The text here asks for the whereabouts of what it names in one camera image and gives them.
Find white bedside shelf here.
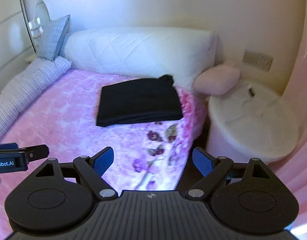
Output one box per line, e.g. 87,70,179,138
206,80,298,164

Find black trousers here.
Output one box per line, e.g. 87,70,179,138
96,75,183,127

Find double wall socket plate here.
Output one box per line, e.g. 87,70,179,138
242,50,273,72

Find round wall mirror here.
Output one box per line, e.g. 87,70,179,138
36,0,50,26

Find pink plush pillow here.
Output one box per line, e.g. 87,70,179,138
192,60,241,96

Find grey checked pillow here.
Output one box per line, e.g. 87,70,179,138
36,15,70,61

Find white striped quilt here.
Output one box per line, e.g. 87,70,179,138
0,56,72,140

